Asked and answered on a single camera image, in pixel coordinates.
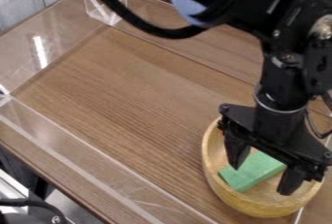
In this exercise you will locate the clear acrylic enclosure wall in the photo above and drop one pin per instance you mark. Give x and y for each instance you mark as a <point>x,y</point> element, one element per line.
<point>109,113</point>

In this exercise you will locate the clear acrylic corner bracket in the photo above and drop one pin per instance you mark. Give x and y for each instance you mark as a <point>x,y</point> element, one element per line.
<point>100,12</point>

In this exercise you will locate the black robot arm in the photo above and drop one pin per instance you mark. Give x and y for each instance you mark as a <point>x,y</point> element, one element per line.
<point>294,29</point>

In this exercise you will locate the green rectangular block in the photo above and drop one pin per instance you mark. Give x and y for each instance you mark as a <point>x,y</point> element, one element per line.
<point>259,168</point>

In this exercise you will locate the light wooden bowl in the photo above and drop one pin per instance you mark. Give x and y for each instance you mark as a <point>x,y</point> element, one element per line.
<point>260,201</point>

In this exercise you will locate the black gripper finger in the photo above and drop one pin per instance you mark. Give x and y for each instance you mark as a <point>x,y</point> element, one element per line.
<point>293,179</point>
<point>238,148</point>

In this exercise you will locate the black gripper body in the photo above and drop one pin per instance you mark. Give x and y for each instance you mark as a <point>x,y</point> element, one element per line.
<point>277,127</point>

